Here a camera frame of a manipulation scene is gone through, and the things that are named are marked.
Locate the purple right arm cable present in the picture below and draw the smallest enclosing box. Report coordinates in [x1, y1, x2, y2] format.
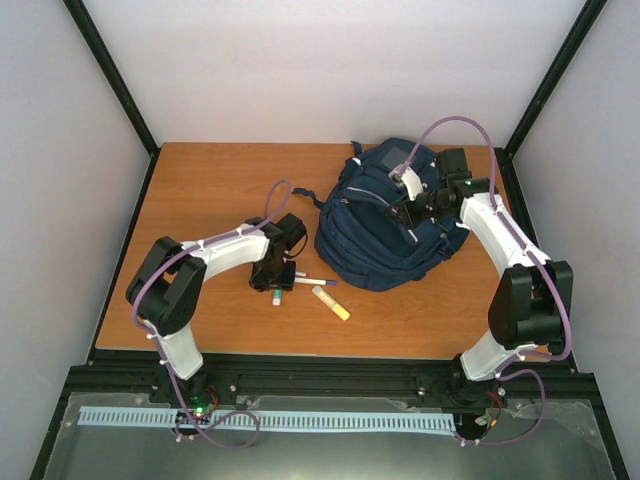
[399, 115, 574, 448]

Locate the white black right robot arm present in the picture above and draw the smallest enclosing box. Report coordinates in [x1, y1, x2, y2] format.
[386, 149, 573, 390]

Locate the black aluminium frame rail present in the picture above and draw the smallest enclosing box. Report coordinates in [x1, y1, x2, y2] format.
[61, 350, 603, 412]

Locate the navy blue student backpack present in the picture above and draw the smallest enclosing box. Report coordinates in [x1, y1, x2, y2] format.
[293, 138, 470, 292]

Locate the purple capped white marker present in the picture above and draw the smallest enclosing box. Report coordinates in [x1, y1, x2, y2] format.
[294, 277, 338, 286]

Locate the black frame post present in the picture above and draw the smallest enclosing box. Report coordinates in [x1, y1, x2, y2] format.
[62, 0, 161, 156]
[503, 0, 609, 155]

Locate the light blue slotted cable duct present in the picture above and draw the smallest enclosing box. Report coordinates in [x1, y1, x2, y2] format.
[77, 406, 456, 435]

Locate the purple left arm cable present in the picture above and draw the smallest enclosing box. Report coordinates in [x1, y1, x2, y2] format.
[129, 178, 292, 450]

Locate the yellow highlighter pen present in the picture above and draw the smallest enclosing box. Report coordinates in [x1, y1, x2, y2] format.
[312, 286, 350, 321]

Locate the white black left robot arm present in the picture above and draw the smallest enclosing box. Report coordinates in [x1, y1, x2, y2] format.
[126, 214, 308, 403]

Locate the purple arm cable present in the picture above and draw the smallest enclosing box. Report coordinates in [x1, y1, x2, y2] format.
[129, 178, 292, 450]
[399, 115, 574, 448]

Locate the green white glue stick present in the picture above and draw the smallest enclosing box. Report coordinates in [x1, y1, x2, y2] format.
[272, 289, 283, 306]

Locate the black left frame post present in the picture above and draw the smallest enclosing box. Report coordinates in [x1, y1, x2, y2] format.
[62, 0, 161, 156]

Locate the black right frame post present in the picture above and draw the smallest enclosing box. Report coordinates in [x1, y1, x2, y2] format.
[503, 0, 609, 155]

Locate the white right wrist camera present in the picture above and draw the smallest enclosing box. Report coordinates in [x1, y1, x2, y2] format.
[389, 164, 423, 201]

